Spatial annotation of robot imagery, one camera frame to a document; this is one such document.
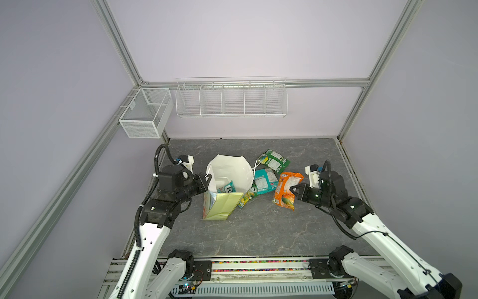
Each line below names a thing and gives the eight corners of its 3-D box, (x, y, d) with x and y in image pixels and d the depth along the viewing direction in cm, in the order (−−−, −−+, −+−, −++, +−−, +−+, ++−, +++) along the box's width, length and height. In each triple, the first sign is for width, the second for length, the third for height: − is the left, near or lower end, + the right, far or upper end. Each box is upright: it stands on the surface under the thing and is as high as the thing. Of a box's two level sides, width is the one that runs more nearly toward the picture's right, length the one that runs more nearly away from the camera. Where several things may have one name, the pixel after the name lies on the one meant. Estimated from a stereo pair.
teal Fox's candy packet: (255, 194, 97) (255, 191, 95) (254, 171, 106) (254, 168, 104) (278, 194, 97) (279, 191, 95) (276, 171, 106) (276, 168, 104)
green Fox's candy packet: (257, 163, 111) (257, 158, 108) (268, 151, 117) (268, 147, 114) (280, 177, 105) (281, 173, 102) (290, 164, 110) (291, 160, 107)
